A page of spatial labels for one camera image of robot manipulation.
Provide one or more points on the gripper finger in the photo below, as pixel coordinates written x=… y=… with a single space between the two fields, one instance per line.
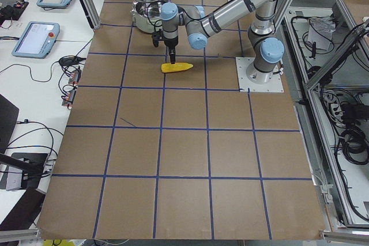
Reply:
x=172 y=57

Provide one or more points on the yellow corn cob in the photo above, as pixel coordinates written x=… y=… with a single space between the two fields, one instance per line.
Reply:
x=175 y=67

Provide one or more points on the pale green steel pot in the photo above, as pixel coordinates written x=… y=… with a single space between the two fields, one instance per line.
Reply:
x=146 y=15

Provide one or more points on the small circuit board strip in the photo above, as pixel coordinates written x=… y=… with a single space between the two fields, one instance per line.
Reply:
x=69 y=90

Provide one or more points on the brown paper table mat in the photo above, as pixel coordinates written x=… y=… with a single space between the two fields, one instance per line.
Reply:
x=187 y=155

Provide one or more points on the black computer mouse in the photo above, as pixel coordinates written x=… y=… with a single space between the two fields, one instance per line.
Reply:
x=70 y=60

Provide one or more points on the lower blue teach pendant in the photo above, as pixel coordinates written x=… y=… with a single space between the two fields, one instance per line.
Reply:
x=37 y=40

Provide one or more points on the black electronics board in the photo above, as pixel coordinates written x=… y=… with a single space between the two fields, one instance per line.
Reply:
x=13 y=12

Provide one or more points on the white crumpled paper bag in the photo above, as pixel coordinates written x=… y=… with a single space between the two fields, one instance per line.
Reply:
x=321 y=32

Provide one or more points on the black laptop corner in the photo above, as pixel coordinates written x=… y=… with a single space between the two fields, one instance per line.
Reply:
x=9 y=116

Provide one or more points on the grey box device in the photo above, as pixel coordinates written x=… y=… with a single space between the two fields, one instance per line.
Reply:
x=19 y=181

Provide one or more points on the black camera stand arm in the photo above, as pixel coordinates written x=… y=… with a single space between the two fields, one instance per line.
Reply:
x=25 y=166

